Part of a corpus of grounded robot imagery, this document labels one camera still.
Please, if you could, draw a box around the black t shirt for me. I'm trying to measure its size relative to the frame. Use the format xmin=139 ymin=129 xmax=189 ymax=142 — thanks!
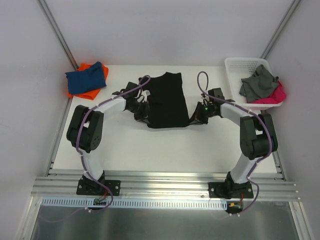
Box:
xmin=143 ymin=72 xmax=190 ymax=129

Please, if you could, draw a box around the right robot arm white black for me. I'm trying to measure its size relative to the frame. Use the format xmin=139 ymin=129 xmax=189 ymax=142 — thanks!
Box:
xmin=190 ymin=88 xmax=278 ymax=200

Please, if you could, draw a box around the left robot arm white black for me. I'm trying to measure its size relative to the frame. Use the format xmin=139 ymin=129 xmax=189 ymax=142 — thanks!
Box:
xmin=66 ymin=82 xmax=151 ymax=196

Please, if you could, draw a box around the orange t shirt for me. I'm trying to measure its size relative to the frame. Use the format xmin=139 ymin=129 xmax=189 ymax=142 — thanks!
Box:
xmin=66 ymin=62 xmax=109 ymax=101

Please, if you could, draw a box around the white plastic laundry basket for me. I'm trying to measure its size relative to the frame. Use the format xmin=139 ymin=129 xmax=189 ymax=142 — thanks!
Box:
xmin=224 ymin=57 xmax=287 ymax=112

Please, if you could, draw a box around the blue t shirt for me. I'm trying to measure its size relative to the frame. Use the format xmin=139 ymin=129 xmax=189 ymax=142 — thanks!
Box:
xmin=64 ymin=61 xmax=108 ymax=96

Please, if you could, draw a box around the grey green t shirt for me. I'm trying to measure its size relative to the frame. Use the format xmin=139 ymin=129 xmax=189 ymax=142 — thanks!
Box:
xmin=239 ymin=64 xmax=279 ymax=103

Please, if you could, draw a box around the pink t shirt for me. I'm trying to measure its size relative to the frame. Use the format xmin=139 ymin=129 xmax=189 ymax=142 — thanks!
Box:
xmin=251 ymin=81 xmax=287 ymax=105

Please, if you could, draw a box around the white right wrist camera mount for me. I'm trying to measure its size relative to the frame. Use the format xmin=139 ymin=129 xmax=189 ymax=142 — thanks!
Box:
xmin=201 ymin=92 xmax=210 ymax=105

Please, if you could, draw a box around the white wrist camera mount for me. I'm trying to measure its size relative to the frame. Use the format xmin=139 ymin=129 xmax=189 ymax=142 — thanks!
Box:
xmin=201 ymin=92 xmax=210 ymax=105
xmin=138 ymin=90 xmax=151 ymax=103

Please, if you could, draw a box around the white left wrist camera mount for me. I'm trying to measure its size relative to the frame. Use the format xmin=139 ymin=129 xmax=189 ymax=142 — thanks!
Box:
xmin=138 ymin=90 xmax=151 ymax=103

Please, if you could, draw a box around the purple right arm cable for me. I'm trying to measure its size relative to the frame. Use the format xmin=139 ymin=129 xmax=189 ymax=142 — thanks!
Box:
xmin=197 ymin=71 xmax=274 ymax=217

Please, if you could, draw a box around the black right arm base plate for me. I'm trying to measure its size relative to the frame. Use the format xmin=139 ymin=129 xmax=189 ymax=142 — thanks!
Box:
xmin=208 ymin=181 xmax=254 ymax=200

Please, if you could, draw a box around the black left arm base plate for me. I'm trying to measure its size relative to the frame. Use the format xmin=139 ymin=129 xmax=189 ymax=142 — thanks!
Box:
xmin=76 ymin=178 xmax=121 ymax=196

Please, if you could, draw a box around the aluminium mounting rail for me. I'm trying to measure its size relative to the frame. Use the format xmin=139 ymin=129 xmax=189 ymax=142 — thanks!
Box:
xmin=31 ymin=169 xmax=302 ymax=202

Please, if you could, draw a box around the white slotted cable duct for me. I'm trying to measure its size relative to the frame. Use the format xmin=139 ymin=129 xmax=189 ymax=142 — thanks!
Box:
xmin=41 ymin=197 xmax=227 ymax=211

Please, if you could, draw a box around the left corner aluminium post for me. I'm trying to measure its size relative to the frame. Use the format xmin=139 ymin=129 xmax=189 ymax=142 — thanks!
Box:
xmin=36 ymin=0 xmax=79 ymax=70

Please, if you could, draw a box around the corner aluminium post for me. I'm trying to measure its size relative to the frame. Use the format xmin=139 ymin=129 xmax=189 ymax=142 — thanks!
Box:
xmin=36 ymin=0 xmax=79 ymax=70
xmin=260 ymin=0 xmax=303 ymax=59

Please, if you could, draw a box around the right corner aluminium post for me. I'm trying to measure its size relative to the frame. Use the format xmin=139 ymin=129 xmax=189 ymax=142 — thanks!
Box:
xmin=260 ymin=0 xmax=303 ymax=59

